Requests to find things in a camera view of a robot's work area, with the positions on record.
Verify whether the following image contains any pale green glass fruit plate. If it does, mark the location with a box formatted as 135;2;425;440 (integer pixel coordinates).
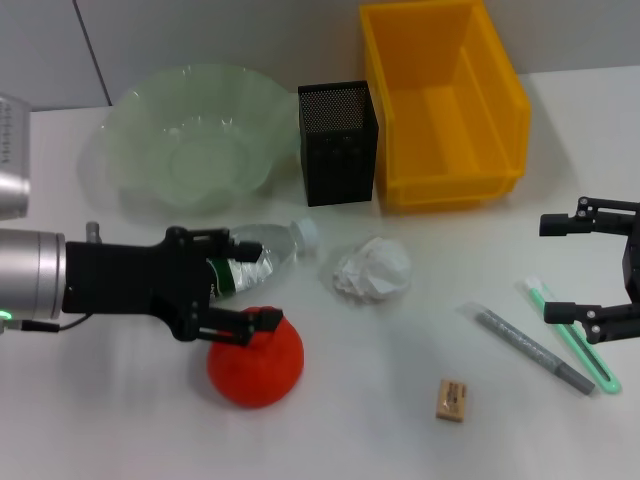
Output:
79;63;304;219

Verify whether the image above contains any thin left arm cable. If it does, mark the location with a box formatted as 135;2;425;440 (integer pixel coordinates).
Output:
0;313;97;335

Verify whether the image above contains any beige eraser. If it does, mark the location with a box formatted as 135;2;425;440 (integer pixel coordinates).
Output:
433;378;470;425

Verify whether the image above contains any orange fruit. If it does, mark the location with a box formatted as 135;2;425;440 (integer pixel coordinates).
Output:
206;305;305;410

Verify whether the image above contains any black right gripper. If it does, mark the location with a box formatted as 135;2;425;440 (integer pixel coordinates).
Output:
538;196;640;345

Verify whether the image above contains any grey marker pen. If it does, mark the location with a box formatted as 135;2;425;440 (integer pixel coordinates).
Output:
457;301;597;399

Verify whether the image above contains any clear green-label water bottle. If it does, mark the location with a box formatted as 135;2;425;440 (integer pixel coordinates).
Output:
207;218;320;301

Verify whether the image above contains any yellow plastic bin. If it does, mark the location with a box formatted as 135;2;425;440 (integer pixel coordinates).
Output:
358;0;532;214

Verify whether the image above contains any white paper ball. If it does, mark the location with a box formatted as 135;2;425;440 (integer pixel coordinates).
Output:
327;236;414;306

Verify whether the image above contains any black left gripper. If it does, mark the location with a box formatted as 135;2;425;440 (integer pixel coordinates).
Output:
62;226;285;349

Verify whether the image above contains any black mesh pen holder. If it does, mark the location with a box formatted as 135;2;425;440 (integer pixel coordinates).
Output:
297;80;380;208

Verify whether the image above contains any mint green utility knife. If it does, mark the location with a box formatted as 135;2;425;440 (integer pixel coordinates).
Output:
517;274;622;396

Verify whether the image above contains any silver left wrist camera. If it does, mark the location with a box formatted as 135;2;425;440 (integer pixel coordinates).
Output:
0;93;32;221

